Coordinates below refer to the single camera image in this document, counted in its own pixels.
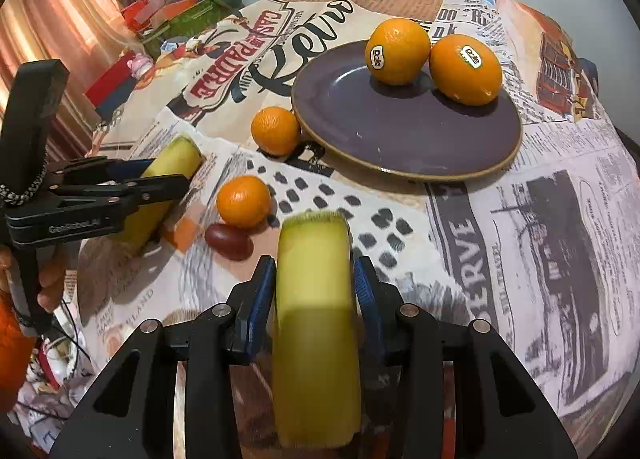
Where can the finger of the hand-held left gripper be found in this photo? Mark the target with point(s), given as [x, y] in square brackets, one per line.
[125, 169]
[160, 187]

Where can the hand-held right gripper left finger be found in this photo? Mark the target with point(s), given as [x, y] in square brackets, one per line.
[260, 299]

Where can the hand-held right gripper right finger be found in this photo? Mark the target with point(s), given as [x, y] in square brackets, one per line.
[367, 299]

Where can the dark red grape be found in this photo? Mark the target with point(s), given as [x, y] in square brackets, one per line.
[227, 241]

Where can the small mandarin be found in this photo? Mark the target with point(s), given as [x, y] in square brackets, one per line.
[275, 131]
[243, 201]

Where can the purple ceramic plate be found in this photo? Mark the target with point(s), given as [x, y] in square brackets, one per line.
[400, 134]

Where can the person's left forearm orange sleeve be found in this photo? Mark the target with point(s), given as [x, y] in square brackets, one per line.
[12, 354]

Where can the person's left hand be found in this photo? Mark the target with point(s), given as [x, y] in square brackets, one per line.
[54, 284]

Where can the red box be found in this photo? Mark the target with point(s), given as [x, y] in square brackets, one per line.
[112, 84]

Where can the pink toy figure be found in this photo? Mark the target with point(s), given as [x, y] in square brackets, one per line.
[139, 64]

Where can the pink striped curtain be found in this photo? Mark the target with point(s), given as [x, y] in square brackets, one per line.
[55, 4]

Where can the printed newspaper-pattern tablecloth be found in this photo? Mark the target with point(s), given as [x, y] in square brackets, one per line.
[500, 239]

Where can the green patterned bag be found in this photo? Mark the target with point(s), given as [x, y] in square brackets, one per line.
[185, 31]

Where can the orange box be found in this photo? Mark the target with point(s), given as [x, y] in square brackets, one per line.
[160, 11]

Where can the striped printed blanket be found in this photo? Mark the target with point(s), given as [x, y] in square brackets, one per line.
[55, 389]

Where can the large orange with sticker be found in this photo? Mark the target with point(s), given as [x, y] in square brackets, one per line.
[400, 49]
[465, 74]

